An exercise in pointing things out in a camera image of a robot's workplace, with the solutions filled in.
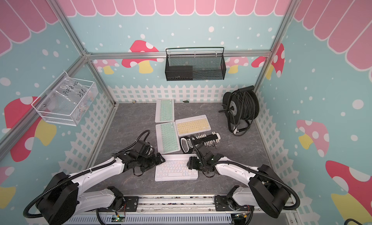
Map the green key keyboard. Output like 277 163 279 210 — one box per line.
155 99 174 123
156 122 181 154

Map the clear wire wall basket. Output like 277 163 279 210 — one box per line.
32 72 98 126

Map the plastic bag in basket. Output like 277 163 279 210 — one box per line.
52 75 89 110

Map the black cable reel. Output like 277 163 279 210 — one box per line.
219 85 260 136

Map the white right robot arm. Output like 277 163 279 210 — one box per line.
188 144 301 218

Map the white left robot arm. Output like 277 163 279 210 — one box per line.
23 140 165 225

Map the yellow key white keyboard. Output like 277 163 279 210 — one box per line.
175 115 211 137

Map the black wire mesh basket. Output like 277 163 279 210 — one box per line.
165 47 226 81

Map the black box in basket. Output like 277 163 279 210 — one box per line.
165 66 193 81

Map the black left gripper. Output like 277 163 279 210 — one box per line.
137 150 168 170

